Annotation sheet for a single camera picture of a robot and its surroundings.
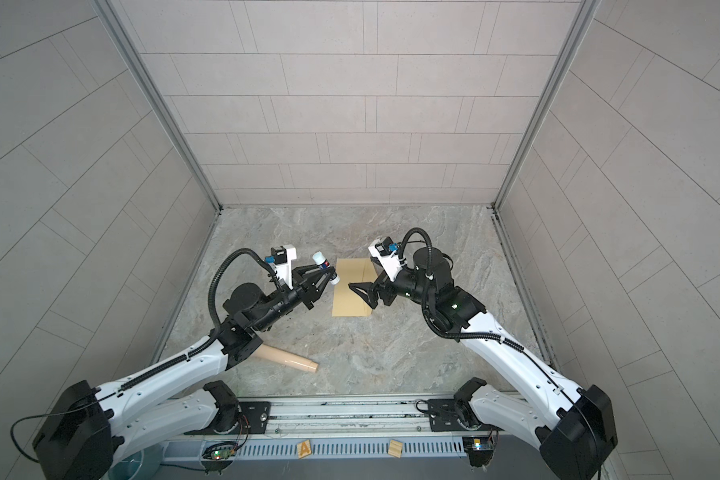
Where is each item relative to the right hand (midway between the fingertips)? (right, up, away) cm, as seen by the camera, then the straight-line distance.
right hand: (363, 274), depth 69 cm
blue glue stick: (-9, +3, -4) cm, 10 cm away
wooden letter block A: (-13, -39, -2) cm, 41 cm away
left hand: (-6, +1, -2) cm, 6 cm away
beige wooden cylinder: (-21, -24, +11) cm, 34 cm away
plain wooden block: (+7, -39, -2) cm, 40 cm away
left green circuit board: (-30, -38, -4) cm, 49 cm away
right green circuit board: (+27, -40, -1) cm, 49 cm away
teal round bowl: (-45, -37, -9) cm, 59 cm away
